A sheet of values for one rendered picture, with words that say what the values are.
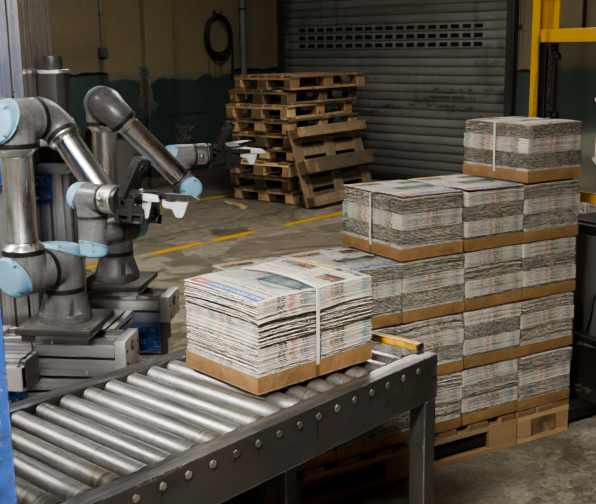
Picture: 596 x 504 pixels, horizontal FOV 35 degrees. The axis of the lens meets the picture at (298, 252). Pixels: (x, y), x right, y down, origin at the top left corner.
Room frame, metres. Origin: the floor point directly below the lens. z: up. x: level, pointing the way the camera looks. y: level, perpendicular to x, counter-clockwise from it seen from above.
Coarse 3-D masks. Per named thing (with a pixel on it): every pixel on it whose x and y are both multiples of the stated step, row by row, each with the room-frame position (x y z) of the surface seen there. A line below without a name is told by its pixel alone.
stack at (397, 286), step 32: (288, 256) 3.44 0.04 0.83; (320, 256) 3.42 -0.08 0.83; (352, 256) 3.41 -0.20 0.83; (448, 256) 3.39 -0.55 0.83; (480, 256) 3.47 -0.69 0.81; (512, 256) 3.56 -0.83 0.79; (384, 288) 3.25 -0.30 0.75; (416, 288) 3.32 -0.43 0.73; (448, 288) 3.40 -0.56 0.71; (480, 288) 3.47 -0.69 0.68; (512, 288) 3.55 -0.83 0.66; (448, 320) 3.38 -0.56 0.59; (480, 320) 3.48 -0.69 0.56; (512, 320) 3.56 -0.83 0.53; (384, 352) 3.24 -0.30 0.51; (448, 352) 3.39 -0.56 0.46; (480, 352) 3.48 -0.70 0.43; (448, 384) 3.39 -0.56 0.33; (480, 384) 3.47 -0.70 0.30; (512, 384) 3.55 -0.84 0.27; (448, 416) 3.40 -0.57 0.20; (512, 416) 3.56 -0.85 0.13; (384, 448) 3.25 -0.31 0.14; (480, 448) 3.50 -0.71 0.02; (320, 480) 3.26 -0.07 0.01; (384, 480) 3.24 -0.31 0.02
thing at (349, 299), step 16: (288, 272) 2.33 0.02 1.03; (304, 272) 2.33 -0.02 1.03; (320, 272) 2.32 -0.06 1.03; (336, 272) 2.32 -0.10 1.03; (352, 272) 2.32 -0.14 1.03; (336, 288) 2.22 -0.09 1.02; (352, 288) 2.25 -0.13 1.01; (368, 288) 2.29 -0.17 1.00; (336, 304) 2.22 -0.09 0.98; (352, 304) 2.26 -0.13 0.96; (368, 304) 2.29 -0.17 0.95; (336, 320) 2.22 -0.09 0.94; (352, 320) 2.25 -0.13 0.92; (368, 320) 2.30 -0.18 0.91; (336, 336) 2.22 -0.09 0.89; (352, 336) 2.27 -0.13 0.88; (368, 336) 2.30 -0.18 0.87; (336, 352) 2.22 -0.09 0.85
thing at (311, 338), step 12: (264, 276) 2.30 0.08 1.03; (276, 276) 2.30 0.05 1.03; (312, 288) 2.18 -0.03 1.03; (324, 288) 2.19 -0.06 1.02; (312, 300) 2.17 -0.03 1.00; (324, 300) 2.19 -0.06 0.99; (312, 312) 2.18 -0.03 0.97; (324, 312) 2.20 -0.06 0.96; (312, 324) 2.17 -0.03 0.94; (324, 324) 2.19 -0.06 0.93; (312, 336) 2.17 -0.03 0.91; (324, 336) 2.20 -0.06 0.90; (312, 348) 2.18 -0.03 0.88; (324, 348) 2.20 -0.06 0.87; (312, 360) 2.17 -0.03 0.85
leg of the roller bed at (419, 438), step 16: (432, 400) 2.35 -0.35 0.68; (416, 416) 2.34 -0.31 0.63; (432, 416) 2.35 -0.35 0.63; (416, 432) 2.34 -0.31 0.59; (432, 432) 2.35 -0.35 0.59; (416, 448) 2.34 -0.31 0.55; (432, 448) 2.35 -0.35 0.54; (416, 464) 2.34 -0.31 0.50; (432, 464) 2.35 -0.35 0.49; (416, 480) 2.34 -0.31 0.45; (432, 480) 2.35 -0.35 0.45; (416, 496) 2.34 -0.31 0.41; (432, 496) 2.35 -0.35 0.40
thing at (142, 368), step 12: (156, 360) 2.34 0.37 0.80; (168, 360) 2.33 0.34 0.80; (180, 360) 2.36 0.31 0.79; (108, 372) 2.25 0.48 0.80; (120, 372) 2.25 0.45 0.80; (132, 372) 2.25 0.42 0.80; (144, 372) 2.27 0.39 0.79; (72, 384) 2.16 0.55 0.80; (84, 384) 2.16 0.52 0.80; (96, 384) 2.16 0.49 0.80; (36, 396) 2.09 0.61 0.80; (48, 396) 2.09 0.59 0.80; (60, 396) 2.09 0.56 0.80; (12, 408) 2.01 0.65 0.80; (24, 408) 2.02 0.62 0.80
